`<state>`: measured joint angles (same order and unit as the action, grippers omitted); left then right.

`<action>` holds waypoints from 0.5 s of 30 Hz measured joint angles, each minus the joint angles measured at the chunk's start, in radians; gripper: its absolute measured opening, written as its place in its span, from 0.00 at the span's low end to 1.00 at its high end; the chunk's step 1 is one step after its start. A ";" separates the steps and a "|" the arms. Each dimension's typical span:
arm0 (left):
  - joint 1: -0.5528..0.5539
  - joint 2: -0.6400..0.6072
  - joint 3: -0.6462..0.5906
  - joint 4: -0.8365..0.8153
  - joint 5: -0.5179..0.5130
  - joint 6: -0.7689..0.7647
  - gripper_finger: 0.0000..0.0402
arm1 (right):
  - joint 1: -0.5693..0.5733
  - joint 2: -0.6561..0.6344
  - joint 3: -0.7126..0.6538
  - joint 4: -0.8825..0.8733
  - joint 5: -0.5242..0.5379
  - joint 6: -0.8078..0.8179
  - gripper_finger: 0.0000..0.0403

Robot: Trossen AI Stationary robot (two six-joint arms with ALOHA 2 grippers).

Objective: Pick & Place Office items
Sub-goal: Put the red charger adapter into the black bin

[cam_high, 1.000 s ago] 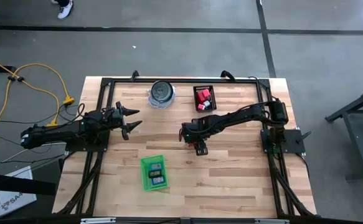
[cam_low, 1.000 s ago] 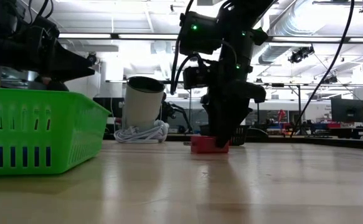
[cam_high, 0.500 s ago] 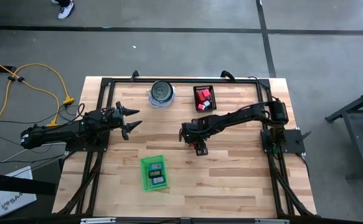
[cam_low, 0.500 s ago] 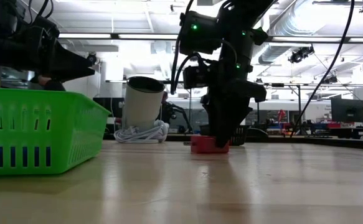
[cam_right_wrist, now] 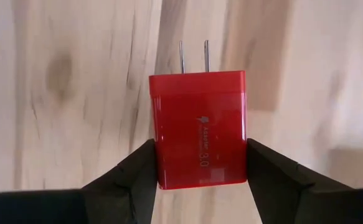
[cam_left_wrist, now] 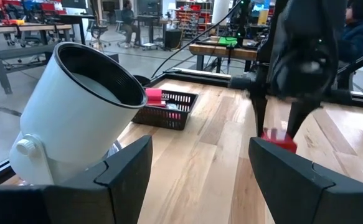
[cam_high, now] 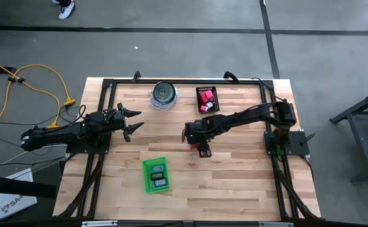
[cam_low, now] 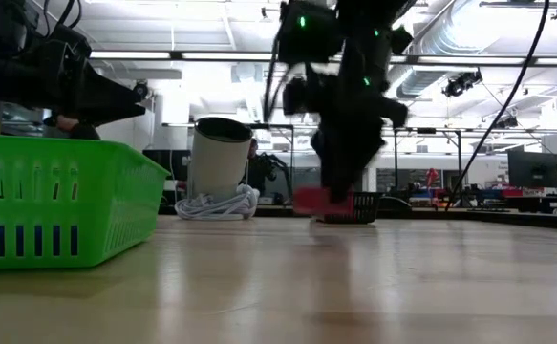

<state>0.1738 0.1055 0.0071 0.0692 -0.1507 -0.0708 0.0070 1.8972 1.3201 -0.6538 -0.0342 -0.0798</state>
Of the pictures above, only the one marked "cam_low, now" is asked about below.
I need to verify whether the black ceiling spotlight cluster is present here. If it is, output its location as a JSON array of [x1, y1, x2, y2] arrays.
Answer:
[[442, 70, 483, 99]]

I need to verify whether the person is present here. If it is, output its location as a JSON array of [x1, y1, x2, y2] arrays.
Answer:
[[246, 138, 279, 195], [43, 114, 102, 141]]

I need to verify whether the green plastic basket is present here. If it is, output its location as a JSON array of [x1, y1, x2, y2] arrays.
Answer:
[[0, 133, 170, 269]]

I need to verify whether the black plastic basket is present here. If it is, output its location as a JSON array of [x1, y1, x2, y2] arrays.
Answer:
[[314, 191, 382, 225]]

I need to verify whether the black table edge rail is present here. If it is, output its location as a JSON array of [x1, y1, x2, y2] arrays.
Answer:
[[253, 204, 557, 231]]

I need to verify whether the white coiled cable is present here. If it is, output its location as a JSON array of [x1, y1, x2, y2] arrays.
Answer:
[[175, 184, 260, 221]]

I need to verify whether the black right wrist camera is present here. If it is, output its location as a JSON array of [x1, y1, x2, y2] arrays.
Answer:
[[282, 78, 309, 116]]

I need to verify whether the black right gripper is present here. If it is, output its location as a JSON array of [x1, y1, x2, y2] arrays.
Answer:
[[311, 52, 409, 204]]

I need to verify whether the black computer monitor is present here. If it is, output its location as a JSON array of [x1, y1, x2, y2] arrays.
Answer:
[[506, 150, 557, 189]]

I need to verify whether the black hanging cable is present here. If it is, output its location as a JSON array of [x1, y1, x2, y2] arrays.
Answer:
[[444, 0, 551, 211]]

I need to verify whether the black metal table frame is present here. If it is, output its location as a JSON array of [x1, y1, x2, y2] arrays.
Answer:
[[246, 122, 465, 195]]

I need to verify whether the white cylindrical cup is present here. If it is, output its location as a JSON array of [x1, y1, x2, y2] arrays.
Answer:
[[182, 117, 254, 204]]

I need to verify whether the red multiport USB charger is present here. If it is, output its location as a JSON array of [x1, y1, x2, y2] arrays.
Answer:
[[292, 186, 355, 217]]

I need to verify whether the silver ventilation duct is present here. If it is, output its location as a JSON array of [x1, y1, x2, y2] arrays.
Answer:
[[395, 0, 513, 101]]

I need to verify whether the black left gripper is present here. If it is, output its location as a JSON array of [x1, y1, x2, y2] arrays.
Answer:
[[0, 26, 146, 128]]

